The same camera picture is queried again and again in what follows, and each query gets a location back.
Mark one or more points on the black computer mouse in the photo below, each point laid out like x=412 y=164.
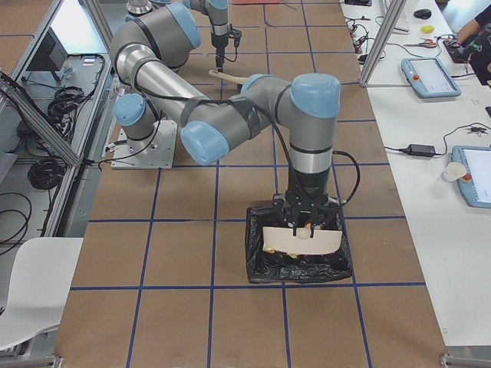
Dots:
x=423 y=13

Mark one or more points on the aluminium frame post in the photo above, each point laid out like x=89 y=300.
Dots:
x=390 y=19

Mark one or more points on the upper blue teach pendant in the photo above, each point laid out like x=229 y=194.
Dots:
x=429 y=78

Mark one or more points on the beige hand brush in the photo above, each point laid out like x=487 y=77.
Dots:
x=239 y=81

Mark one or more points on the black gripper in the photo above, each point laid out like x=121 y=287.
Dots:
x=219 y=45
x=305 y=195

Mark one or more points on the white chair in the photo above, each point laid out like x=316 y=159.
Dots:
x=41 y=278

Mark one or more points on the beige plastic dustpan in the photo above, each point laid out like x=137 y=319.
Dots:
x=281 y=239

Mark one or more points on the aluminium side rail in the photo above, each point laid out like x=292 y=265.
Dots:
x=30 y=113

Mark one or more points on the black bag lined bin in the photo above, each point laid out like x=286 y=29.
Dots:
x=263 y=267

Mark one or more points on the black power adapter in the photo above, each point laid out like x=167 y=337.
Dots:
x=420 y=150

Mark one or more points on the lower blue teach pendant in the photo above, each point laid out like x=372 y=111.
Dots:
x=475 y=185

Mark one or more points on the yellow sponge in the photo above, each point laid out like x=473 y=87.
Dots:
x=427 y=29

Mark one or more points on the red handled scissors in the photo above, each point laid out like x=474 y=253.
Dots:
x=424 y=43

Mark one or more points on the white paper cup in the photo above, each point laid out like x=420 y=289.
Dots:
x=453 y=172

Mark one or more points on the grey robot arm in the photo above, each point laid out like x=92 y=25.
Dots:
x=216 y=11
x=146 y=52

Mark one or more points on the blue teach pendant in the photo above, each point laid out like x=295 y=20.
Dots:
x=429 y=78
x=475 y=185

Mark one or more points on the black control box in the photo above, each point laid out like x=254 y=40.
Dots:
x=50 y=55

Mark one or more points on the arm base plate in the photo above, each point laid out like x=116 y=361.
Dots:
x=155 y=152

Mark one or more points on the round bread roll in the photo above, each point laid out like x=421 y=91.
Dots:
x=303 y=233

